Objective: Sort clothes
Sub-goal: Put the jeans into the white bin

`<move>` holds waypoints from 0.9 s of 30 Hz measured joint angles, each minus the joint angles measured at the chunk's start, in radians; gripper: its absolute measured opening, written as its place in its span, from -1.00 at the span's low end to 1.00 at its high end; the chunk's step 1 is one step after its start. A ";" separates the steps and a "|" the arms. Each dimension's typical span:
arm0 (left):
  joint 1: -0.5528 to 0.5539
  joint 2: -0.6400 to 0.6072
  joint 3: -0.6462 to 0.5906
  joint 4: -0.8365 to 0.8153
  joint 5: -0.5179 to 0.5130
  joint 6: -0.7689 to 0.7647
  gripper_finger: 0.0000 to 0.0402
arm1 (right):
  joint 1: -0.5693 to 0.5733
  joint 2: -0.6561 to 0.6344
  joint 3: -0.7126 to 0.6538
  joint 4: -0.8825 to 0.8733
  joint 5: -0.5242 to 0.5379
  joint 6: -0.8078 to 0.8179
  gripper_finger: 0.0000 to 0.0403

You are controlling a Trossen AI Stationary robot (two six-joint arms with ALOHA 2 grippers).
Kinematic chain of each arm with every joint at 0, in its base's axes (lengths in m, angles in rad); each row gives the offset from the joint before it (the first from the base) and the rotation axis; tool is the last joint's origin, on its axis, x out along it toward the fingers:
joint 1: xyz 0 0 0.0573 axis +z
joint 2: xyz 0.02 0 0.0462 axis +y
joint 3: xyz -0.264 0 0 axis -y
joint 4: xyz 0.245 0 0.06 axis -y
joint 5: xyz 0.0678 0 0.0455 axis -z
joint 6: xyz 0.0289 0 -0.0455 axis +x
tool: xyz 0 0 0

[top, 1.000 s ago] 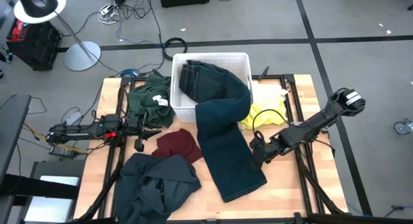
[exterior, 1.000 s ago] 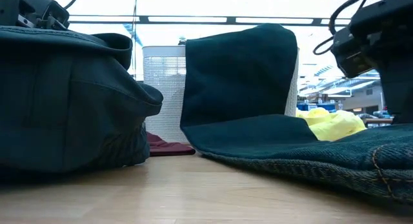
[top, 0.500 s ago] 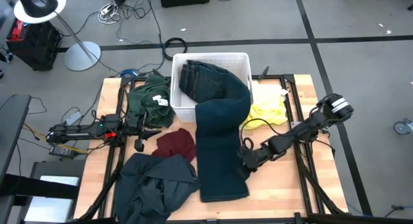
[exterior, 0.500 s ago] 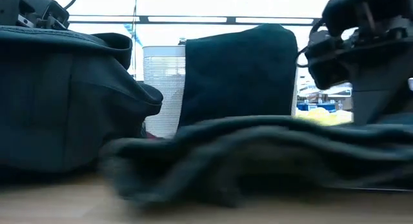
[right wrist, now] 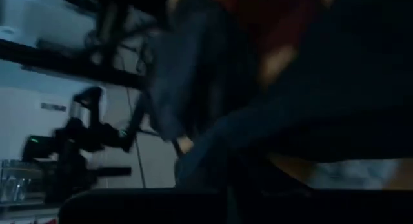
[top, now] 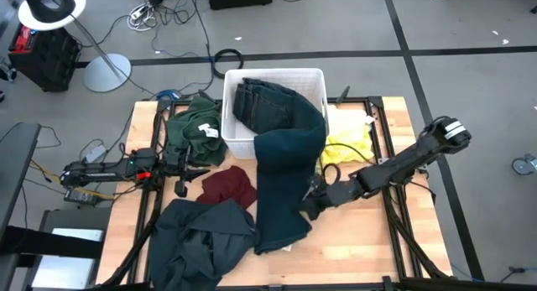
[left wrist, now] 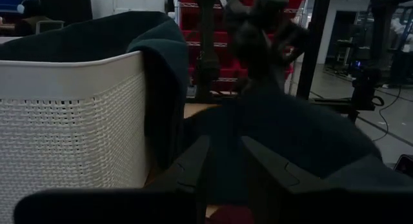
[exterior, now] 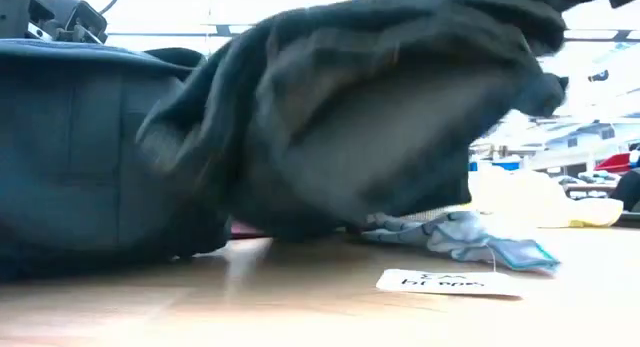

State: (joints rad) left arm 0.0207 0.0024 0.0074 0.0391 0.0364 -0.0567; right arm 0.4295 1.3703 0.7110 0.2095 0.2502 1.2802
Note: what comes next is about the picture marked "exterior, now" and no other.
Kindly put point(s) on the person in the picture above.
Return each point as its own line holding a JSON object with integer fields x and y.
{"x": 627, "y": 192}

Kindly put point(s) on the blue striped white sock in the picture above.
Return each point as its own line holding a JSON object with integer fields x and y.
{"x": 450, "y": 237}

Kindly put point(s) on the yellow garment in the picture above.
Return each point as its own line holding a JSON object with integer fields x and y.
{"x": 525, "y": 197}

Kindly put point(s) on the blue storage bins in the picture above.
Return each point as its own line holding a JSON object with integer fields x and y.
{"x": 505, "y": 165}

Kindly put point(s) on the black table frame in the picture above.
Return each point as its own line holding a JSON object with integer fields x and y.
{"x": 631, "y": 219}

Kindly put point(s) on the black ceiling device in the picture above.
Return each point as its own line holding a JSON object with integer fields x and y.
{"x": 598, "y": 76}

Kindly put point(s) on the pink garment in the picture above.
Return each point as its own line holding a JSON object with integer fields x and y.
{"x": 245, "y": 231}

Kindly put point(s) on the white paper tag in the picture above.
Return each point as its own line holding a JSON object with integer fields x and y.
{"x": 450, "y": 283}

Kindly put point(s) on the dark blue jeans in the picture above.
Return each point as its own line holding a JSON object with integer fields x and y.
{"x": 350, "y": 137}

